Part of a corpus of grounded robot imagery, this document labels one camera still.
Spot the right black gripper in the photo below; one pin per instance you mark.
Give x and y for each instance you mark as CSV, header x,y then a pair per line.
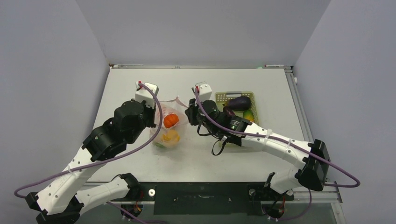
x,y
191,112

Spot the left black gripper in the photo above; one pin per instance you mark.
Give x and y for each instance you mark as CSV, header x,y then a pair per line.
x,y
151,111

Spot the clear zip top bag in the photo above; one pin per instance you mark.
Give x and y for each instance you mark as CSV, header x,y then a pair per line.
x,y
173,106

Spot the orange tangerine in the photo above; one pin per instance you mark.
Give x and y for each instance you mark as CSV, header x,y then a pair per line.
x,y
170,120

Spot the beige plastic basket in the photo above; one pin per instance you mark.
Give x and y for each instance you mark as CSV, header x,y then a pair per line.
x,y
221,99

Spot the long purple eggplant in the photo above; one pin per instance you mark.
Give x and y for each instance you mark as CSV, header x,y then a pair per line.
x,y
228,111

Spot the green cabbage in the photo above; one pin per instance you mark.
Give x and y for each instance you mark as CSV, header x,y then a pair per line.
x,y
160,145

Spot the orange green mango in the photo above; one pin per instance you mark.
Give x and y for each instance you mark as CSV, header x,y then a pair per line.
x,y
248,114

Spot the orange bell pepper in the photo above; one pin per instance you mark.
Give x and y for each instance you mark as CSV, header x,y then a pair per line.
x,y
171,138

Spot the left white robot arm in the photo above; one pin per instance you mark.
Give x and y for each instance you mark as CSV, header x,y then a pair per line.
x,y
63,201

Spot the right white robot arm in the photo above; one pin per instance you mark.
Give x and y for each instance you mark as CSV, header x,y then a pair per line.
x,y
309,160

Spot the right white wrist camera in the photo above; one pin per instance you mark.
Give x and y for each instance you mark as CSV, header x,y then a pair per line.
x,y
203,91

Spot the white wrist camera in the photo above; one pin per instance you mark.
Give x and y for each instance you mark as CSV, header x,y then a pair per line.
x,y
142,93
203,91

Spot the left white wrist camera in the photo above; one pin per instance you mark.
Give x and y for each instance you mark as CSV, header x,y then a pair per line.
x,y
142,93

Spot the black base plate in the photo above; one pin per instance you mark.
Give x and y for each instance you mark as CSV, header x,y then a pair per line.
x,y
206,198

